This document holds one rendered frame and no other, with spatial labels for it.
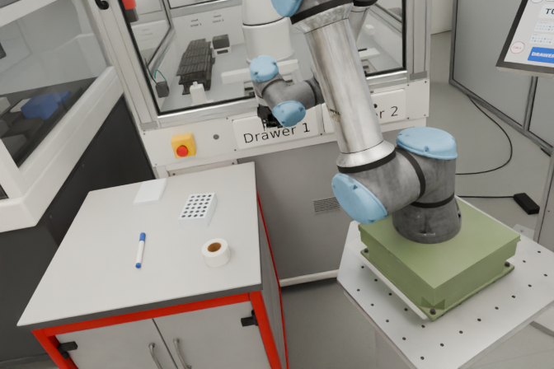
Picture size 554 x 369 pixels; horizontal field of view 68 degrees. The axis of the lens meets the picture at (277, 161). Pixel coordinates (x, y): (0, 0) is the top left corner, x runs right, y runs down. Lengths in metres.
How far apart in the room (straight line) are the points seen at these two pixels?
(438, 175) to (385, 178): 0.13
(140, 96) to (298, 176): 0.65
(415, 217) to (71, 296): 0.89
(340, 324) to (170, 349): 0.83
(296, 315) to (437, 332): 1.08
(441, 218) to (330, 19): 0.48
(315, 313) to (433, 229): 1.08
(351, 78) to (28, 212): 1.10
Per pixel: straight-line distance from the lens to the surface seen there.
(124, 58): 1.43
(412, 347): 0.93
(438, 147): 0.86
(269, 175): 1.59
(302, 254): 1.87
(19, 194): 1.50
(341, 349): 1.83
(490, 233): 1.01
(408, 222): 0.96
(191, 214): 1.27
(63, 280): 1.32
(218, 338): 1.28
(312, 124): 1.47
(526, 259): 1.12
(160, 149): 1.54
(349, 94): 0.77
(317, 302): 1.98
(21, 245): 1.72
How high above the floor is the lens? 1.53
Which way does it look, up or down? 31 degrees down
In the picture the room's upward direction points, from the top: 11 degrees counter-clockwise
